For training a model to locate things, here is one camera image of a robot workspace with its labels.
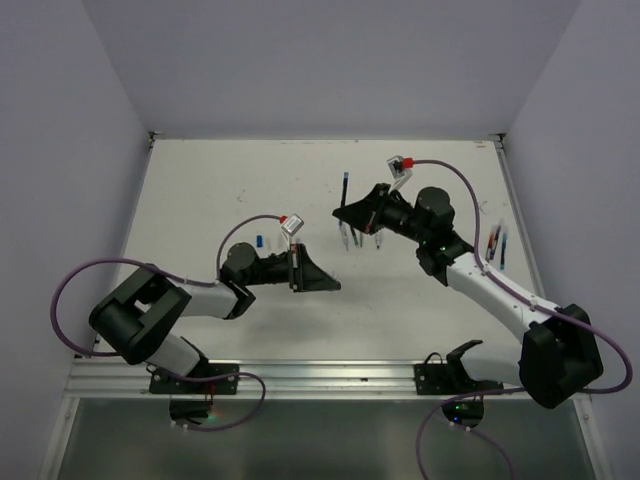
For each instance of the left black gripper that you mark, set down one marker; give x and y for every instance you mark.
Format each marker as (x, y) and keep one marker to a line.
(304, 274)

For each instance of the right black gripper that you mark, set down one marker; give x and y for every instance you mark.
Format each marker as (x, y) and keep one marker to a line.
(366, 214)

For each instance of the green barrel pen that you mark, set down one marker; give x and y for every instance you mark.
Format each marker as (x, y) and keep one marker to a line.
(356, 237)

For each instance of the clear slim pen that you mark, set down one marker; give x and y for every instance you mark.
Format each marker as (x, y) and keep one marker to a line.
(344, 235)

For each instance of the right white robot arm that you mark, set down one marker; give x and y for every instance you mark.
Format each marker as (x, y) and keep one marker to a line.
(557, 355)

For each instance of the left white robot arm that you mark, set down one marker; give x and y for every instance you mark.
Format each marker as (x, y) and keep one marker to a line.
(136, 319)

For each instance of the blue white pen far right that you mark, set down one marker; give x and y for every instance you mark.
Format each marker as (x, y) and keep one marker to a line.
(503, 248)

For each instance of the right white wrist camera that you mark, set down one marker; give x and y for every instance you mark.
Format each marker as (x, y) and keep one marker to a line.
(401, 169)

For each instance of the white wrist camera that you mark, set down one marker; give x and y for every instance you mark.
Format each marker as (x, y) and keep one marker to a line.
(401, 169)
(290, 226)

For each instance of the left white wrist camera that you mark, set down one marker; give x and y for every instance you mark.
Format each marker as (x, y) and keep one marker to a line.
(290, 226)

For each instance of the aluminium front rail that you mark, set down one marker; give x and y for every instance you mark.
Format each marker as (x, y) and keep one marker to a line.
(110, 378)

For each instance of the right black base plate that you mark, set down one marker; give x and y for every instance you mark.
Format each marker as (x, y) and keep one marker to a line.
(444, 379)

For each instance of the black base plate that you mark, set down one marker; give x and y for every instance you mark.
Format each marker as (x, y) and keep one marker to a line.
(444, 379)
(205, 379)

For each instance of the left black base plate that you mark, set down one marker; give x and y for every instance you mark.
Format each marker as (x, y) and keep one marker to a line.
(205, 379)

